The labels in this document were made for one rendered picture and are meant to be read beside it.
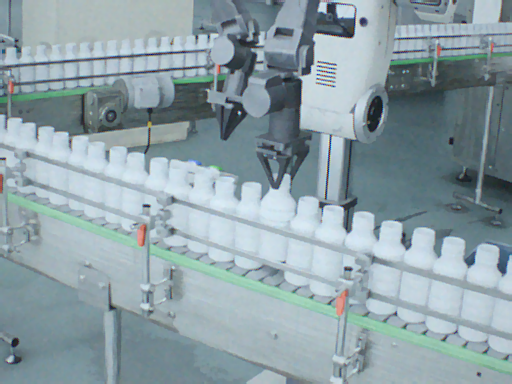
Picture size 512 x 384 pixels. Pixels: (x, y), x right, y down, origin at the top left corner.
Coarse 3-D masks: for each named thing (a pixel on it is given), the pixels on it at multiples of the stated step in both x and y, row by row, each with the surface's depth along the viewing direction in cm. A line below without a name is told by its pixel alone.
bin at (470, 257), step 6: (486, 240) 200; (492, 240) 200; (498, 246) 199; (504, 246) 198; (510, 246) 197; (474, 252) 193; (498, 252) 199; (504, 252) 198; (510, 252) 197; (468, 258) 190; (474, 258) 194; (498, 258) 199; (504, 258) 199; (498, 264) 200; (504, 264) 199; (504, 270) 199
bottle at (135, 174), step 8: (128, 160) 177; (136, 160) 176; (128, 168) 177; (136, 168) 177; (128, 176) 177; (136, 176) 177; (144, 176) 177; (136, 184) 176; (128, 192) 177; (136, 192) 177; (128, 200) 178; (136, 200) 177; (128, 208) 178; (136, 208) 178; (128, 224) 179
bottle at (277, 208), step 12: (288, 180) 158; (276, 192) 157; (288, 192) 158; (264, 204) 158; (276, 204) 157; (288, 204) 157; (264, 216) 158; (276, 216) 157; (288, 216) 157; (288, 228) 158; (264, 240) 159; (276, 240) 158; (264, 252) 160; (276, 252) 159
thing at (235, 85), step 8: (232, 72) 188; (240, 72) 186; (232, 80) 186; (240, 80) 186; (248, 80) 187; (224, 88) 188; (232, 88) 186; (240, 88) 186; (208, 96) 189; (232, 96) 185; (240, 96) 185
